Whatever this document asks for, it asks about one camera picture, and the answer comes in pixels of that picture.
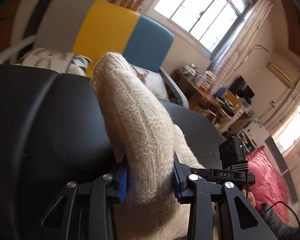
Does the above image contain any pink quilted blanket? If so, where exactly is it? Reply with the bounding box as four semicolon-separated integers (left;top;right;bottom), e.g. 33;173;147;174
247;146;289;211

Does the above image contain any black television screen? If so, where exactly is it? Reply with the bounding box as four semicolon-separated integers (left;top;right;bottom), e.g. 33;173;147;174
228;76;255;104

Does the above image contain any person's right hand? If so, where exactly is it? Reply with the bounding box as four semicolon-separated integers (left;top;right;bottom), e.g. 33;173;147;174
248;191;256;208

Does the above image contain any black camera box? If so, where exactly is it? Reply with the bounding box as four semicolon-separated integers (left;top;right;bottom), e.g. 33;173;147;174
218;136;249;172

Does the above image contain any wall air conditioner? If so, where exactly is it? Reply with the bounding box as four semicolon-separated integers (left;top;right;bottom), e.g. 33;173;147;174
267;61;295;89

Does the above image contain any cream knit sweater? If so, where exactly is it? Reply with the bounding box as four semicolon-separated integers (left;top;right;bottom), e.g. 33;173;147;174
91;52;200;239

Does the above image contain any white deer print pillow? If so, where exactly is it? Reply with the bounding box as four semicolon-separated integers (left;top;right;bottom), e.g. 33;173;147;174
131;64;169;101

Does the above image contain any beige patterned curtain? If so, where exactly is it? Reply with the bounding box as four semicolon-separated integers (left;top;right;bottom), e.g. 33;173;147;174
209;0;273;94

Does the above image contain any window with frame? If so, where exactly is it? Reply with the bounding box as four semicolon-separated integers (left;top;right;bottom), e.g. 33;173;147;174
148;0;249;58

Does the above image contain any triangle pattern pillow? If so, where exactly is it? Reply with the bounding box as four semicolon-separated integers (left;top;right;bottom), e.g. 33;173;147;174
15;48;93;76

